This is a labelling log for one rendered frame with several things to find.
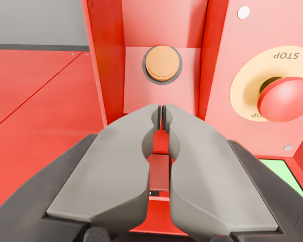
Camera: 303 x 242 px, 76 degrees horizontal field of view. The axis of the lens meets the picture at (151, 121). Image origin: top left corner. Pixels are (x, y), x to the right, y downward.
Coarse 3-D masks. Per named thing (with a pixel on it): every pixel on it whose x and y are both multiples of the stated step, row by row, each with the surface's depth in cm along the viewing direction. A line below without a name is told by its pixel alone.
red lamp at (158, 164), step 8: (152, 160) 21; (160, 160) 21; (168, 160) 21; (152, 168) 20; (160, 168) 20; (168, 168) 20; (152, 176) 19; (160, 176) 19; (168, 176) 19; (152, 184) 19; (160, 184) 19; (168, 184) 19
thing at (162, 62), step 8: (160, 48) 22; (168, 48) 22; (152, 56) 22; (160, 56) 22; (168, 56) 22; (176, 56) 22; (152, 64) 22; (160, 64) 22; (168, 64) 22; (176, 64) 22; (152, 72) 22; (160, 72) 22; (168, 72) 22; (176, 72) 23; (160, 80) 23
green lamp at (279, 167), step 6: (264, 162) 21; (270, 162) 21; (276, 162) 21; (282, 162) 21; (270, 168) 20; (276, 168) 20; (282, 168) 20; (282, 174) 20; (288, 174) 20; (288, 180) 19; (294, 180) 19; (294, 186) 18; (300, 192) 18
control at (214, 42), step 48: (96, 0) 13; (144, 0) 20; (192, 0) 20; (240, 0) 13; (288, 0) 13; (96, 48) 13; (144, 48) 23; (192, 48) 23; (240, 48) 15; (144, 96) 23; (192, 96) 23; (288, 144) 21
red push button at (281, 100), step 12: (264, 84) 17; (276, 84) 14; (288, 84) 14; (300, 84) 14; (264, 96) 15; (276, 96) 14; (288, 96) 14; (300, 96) 14; (264, 108) 15; (276, 108) 15; (288, 108) 15; (300, 108) 15; (276, 120) 16; (288, 120) 16
